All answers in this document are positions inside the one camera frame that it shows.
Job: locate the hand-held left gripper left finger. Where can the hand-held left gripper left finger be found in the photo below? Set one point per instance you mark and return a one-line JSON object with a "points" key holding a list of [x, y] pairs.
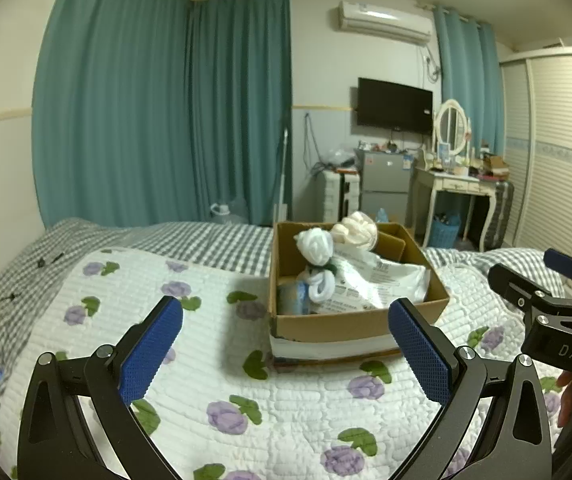
{"points": [[151, 350]]}

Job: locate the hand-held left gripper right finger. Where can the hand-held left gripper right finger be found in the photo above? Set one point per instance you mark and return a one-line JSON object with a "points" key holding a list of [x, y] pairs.
{"points": [[418, 355]]}

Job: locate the white printed plastic packet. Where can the white printed plastic packet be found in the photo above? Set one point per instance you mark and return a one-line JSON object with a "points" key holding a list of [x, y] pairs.
{"points": [[386, 282]]}

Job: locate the cardboard box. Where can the cardboard box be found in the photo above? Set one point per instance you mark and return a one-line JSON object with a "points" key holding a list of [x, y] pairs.
{"points": [[336, 327]]}

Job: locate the light blue packet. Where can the light blue packet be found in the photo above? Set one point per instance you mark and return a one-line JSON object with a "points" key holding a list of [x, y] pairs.
{"points": [[293, 297]]}

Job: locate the cream sock pair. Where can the cream sock pair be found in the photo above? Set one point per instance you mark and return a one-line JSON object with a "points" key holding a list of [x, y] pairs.
{"points": [[356, 230]]}

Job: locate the white and green sock pair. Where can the white and green sock pair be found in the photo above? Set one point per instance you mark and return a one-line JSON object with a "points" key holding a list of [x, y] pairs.
{"points": [[316, 247]]}

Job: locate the person's right hand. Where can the person's right hand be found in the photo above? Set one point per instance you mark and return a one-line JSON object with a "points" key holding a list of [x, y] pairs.
{"points": [[566, 397]]}

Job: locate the white floral quilt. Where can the white floral quilt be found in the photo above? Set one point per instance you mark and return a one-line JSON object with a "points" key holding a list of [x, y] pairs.
{"points": [[116, 310]]}

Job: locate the grey checked cover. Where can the grey checked cover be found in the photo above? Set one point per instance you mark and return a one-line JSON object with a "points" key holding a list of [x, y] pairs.
{"points": [[501, 215]]}

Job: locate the blue plastic basket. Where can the blue plastic basket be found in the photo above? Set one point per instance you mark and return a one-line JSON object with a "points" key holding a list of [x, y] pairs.
{"points": [[445, 232]]}

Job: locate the white slatted wardrobe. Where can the white slatted wardrobe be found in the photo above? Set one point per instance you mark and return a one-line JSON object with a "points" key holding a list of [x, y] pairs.
{"points": [[551, 160]]}

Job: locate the brown box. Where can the brown box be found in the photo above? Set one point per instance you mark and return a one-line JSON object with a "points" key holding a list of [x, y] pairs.
{"points": [[496, 165]]}

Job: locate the white dressing table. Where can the white dressing table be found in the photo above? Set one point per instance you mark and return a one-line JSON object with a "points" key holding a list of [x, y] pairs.
{"points": [[453, 185]]}

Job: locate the blue plastic bag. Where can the blue plastic bag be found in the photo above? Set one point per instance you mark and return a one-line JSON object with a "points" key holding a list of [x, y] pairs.
{"points": [[382, 216]]}

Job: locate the grey small fridge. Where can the grey small fridge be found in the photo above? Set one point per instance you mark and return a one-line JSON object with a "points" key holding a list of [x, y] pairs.
{"points": [[383, 180]]}

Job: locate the white oval mirror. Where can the white oval mirror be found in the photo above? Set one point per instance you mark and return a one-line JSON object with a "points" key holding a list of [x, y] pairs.
{"points": [[451, 127]]}

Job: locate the white suitcase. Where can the white suitcase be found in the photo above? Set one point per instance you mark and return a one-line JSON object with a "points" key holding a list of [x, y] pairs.
{"points": [[338, 195]]}

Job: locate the narrow teal curtain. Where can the narrow teal curtain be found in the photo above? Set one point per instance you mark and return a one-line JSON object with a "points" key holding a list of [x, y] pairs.
{"points": [[468, 75]]}

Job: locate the clear plastic bag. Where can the clear plastic bag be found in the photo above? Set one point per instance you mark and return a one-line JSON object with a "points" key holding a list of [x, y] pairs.
{"points": [[341, 157]]}

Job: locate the white mop pole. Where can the white mop pole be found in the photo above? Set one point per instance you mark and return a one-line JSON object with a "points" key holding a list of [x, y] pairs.
{"points": [[283, 175]]}

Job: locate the wide teal curtain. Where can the wide teal curtain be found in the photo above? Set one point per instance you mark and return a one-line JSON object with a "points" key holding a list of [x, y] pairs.
{"points": [[111, 100]]}

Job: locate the teal corner curtain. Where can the teal corner curtain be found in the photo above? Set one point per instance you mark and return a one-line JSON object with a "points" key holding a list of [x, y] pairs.
{"points": [[241, 110]]}

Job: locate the white air conditioner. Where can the white air conditioner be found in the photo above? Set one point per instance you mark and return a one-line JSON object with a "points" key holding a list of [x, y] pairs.
{"points": [[383, 20]]}

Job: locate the black wall television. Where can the black wall television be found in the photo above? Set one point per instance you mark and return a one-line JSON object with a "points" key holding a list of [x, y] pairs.
{"points": [[393, 105]]}

